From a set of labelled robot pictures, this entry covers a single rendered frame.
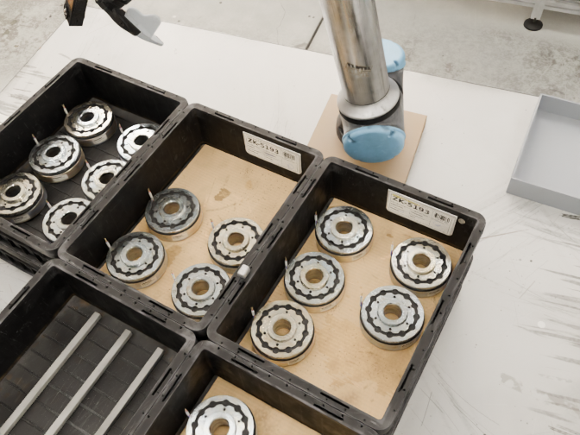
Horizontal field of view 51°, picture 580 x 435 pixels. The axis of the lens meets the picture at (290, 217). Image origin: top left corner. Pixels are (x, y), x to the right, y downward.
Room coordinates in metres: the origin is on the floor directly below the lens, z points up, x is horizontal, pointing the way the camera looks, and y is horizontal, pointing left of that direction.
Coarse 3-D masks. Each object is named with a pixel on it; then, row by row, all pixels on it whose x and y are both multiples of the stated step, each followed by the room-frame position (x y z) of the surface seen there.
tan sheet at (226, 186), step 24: (192, 168) 0.80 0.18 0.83; (216, 168) 0.79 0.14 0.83; (240, 168) 0.78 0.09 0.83; (264, 168) 0.78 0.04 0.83; (192, 192) 0.74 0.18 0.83; (216, 192) 0.73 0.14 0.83; (240, 192) 0.72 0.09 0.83; (264, 192) 0.72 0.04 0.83; (288, 192) 0.71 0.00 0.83; (216, 216) 0.67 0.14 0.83; (240, 216) 0.67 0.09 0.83; (264, 216) 0.66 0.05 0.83; (192, 240) 0.62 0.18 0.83; (168, 264) 0.58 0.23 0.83; (192, 264) 0.57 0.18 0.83; (144, 288) 0.53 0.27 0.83; (168, 288) 0.53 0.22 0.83
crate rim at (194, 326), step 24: (240, 120) 0.82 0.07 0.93; (288, 144) 0.75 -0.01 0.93; (312, 168) 0.68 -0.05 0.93; (96, 216) 0.63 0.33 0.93; (72, 240) 0.58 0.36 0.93; (264, 240) 0.54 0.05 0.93; (72, 264) 0.53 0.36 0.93; (240, 264) 0.50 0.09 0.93; (120, 288) 0.48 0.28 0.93; (168, 312) 0.43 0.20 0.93; (216, 312) 0.42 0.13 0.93
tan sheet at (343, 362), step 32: (384, 224) 0.62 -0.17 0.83; (384, 256) 0.55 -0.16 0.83; (352, 288) 0.49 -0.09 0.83; (320, 320) 0.44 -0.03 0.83; (352, 320) 0.43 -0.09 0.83; (320, 352) 0.38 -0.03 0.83; (352, 352) 0.38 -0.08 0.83; (384, 352) 0.37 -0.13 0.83; (320, 384) 0.33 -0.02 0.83; (352, 384) 0.33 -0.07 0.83; (384, 384) 0.32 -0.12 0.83
